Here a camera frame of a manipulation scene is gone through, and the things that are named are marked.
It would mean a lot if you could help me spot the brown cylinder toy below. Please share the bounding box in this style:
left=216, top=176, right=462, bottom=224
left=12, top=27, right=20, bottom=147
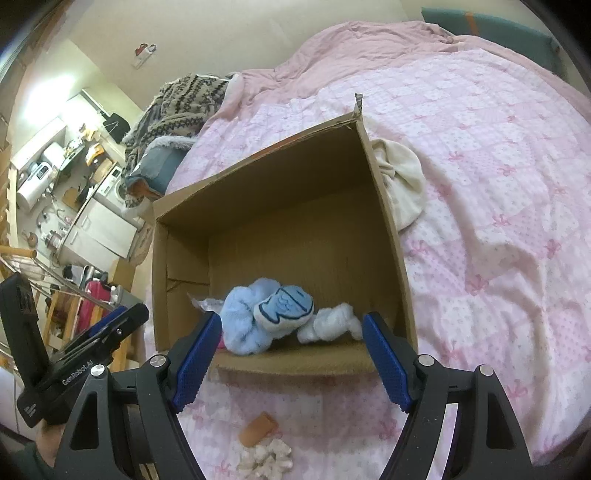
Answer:
left=242, top=412, right=278, bottom=448

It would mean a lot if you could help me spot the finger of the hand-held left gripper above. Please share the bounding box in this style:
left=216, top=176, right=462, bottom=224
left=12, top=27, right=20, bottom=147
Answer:
left=55, top=303, right=150, bottom=365
left=76, top=305, right=129, bottom=347

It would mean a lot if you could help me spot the brown floor rug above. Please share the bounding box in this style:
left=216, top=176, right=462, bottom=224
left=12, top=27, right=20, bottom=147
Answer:
left=131, top=222, right=155, bottom=268

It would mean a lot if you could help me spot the black hanging garment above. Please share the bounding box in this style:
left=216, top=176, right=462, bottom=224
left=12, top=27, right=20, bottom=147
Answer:
left=104, top=113, right=130, bottom=144

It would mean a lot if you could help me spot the white washing machine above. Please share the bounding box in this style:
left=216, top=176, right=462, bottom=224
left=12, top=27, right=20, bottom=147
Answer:
left=95, top=168, right=129, bottom=213

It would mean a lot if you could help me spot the white sock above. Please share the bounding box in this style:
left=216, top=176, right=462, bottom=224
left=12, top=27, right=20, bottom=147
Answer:
left=297, top=302, right=364, bottom=344

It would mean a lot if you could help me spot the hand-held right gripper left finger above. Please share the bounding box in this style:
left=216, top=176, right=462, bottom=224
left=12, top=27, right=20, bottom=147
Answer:
left=53, top=310, right=223, bottom=480

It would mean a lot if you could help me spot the blue fleece-lined jacket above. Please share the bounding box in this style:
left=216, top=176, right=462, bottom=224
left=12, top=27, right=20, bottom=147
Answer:
left=126, top=135, right=192, bottom=208

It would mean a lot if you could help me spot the white kitchen cabinet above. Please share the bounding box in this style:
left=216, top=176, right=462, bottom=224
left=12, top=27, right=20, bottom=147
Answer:
left=62, top=198, right=139, bottom=259

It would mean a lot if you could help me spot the translucent plastic bag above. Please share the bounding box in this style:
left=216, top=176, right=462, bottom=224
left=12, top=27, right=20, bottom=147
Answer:
left=187, top=292, right=228, bottom=317

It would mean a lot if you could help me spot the light blue plush toy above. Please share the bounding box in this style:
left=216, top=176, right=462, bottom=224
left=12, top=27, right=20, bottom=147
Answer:
left=221, top=277, right=315, bottom=356

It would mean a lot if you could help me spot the brown cardboard box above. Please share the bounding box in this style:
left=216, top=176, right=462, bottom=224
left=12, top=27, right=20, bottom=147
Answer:
left=151, top=112, right=419, bottom=376

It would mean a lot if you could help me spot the pink patterned bedspread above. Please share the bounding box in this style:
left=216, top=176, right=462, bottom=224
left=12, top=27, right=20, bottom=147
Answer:
left=139, top=46, right=591, bottom=480

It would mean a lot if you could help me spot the teal headboard cushion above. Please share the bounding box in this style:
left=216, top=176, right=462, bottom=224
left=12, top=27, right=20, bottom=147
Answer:
left=421, top=7, right=566, bottom=77

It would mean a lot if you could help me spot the white scrunchie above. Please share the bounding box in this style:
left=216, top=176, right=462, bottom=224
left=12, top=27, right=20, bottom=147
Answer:
left=238, top=438, right=294, bottom=472

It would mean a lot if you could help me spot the metal drying rack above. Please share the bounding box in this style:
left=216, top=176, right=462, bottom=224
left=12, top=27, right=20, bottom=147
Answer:
left=0, top=244, right=116, bottom=315

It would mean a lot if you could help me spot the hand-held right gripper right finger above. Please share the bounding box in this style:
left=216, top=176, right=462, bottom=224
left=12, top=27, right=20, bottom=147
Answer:
left=361, top=311, right=546, bottom=480

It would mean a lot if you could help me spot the plain pink duvet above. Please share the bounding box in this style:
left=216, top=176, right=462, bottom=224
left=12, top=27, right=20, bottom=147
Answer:
left=217, top=21, right=591, bottom=134

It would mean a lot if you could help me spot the cream cloth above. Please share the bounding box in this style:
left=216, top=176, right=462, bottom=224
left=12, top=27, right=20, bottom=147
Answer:
left=372, top=138, right=426, bottom=230

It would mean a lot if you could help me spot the red and white wall hook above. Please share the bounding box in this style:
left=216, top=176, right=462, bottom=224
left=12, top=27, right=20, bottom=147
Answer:
left=131, top=41, right=157, bottom=70

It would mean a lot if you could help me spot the grey patterned knit sweater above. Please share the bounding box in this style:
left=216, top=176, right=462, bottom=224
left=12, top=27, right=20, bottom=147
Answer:
left=124, top=73, right=232, bottom=176

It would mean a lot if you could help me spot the person's left forearm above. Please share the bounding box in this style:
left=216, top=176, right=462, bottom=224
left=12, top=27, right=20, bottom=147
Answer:
left=0, top=422, right=68, bottom=480

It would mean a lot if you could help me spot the red suitcase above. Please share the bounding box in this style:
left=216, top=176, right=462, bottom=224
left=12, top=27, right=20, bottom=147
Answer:
left=76, top=279, right=112, bottom=335

